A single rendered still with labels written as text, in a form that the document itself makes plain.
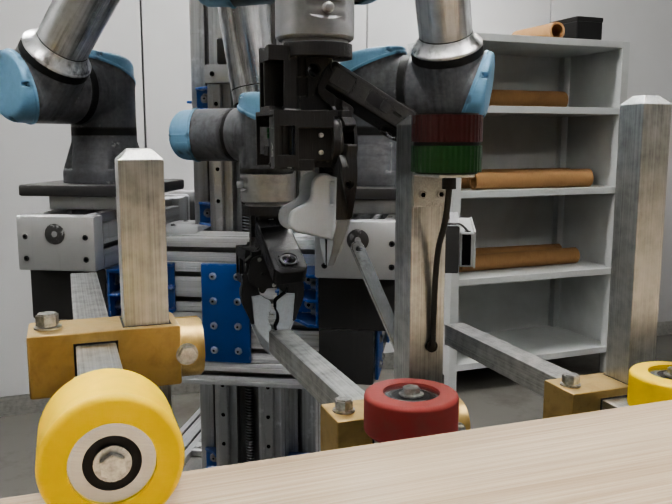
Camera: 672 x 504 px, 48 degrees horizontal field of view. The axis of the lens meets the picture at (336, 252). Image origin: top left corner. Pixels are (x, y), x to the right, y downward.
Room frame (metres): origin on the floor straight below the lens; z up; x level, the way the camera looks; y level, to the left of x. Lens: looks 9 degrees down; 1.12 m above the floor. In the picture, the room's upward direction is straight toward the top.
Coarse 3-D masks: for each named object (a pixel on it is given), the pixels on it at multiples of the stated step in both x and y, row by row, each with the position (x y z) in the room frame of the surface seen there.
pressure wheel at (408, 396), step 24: (384, 384) 0.63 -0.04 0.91; (408, 384) 0.62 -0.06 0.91; (432, 384) 0.63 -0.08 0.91; (384, 408) 0.58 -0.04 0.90; (408, 408) 0.58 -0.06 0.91; (432, 408) 0.58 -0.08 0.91; (456, 408) 0.60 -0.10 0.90; (384, 432) 0.58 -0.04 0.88; (408, 432) 0.57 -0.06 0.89; (432, 432) 0.58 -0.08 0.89
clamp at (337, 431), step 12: (324, 408) 0.67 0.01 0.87; (360, 408) 0.67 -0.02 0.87; (324, 420) 0.67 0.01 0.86; (336, 420) 0.64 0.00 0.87; (348, 420) 0.64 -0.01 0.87; (360, 420) 0.65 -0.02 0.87; (468, 420) 0.68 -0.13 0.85; (324, 432) 0.67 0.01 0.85; (336, 432) 0.64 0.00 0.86; (348, 432) 0.64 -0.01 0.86; (360, 432) 0.65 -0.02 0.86; (324, 444) 0.67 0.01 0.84; (336, 444) 0.64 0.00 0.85; (348, 444) 0.64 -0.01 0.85; (360, 444) 0.65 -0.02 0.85
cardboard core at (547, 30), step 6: (546, 24) 3.51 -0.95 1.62; (552, 24) 3.46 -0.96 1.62; (558, 24) 3.48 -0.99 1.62; (522, 30) 3.67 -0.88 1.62; (528, 30) 3.61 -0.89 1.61; (534, 30) 3.56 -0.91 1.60; (540, 30) 3.52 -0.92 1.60; (546, 30) 3.47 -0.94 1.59; (552, 30) 3.54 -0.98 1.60; (558, 30) 3.51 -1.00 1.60; (564, 30) 3.48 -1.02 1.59; (546, 36) 3.48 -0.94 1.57; (552, 36) 3.46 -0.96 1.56; (558, 36) 3.50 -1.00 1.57
